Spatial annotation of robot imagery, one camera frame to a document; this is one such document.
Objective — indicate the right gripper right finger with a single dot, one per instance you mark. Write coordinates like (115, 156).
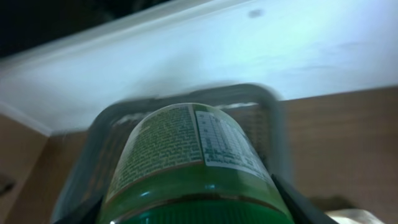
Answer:
(301, 208)

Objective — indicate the grey plastic basket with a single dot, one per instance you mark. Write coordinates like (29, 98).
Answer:
(254, 108)

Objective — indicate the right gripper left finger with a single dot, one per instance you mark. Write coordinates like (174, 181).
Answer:
(86, 213)

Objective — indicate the green-lidded jar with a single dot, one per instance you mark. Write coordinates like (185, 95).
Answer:
(191, 163)

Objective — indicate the beige paper bag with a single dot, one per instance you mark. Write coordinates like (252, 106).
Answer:
(353, 216)

